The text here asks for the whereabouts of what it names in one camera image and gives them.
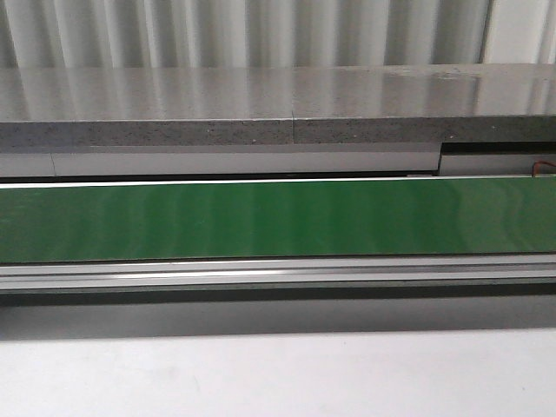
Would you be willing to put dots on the green conveyor belt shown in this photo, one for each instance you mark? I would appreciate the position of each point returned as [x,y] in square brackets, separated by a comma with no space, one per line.
[189,220]

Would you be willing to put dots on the white panel under ledge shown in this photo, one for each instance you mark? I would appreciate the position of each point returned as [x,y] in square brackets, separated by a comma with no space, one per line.
[498,158]

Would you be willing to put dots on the grey stone countertop ledge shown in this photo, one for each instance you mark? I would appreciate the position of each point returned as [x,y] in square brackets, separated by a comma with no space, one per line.
[135,107]

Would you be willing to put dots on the white pleated curtain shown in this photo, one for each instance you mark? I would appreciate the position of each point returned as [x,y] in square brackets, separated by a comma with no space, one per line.
[274,34]

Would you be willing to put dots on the silver aluminium conveyor frame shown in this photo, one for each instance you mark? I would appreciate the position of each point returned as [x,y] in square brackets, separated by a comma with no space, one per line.
[278,271]

